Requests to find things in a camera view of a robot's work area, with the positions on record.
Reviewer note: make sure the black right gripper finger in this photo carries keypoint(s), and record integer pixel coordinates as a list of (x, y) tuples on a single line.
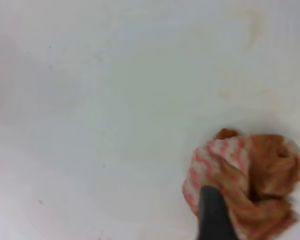
[(213, 218)]

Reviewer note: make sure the pink white striped rag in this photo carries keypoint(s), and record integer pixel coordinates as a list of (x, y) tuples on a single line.
[(254, 173)]

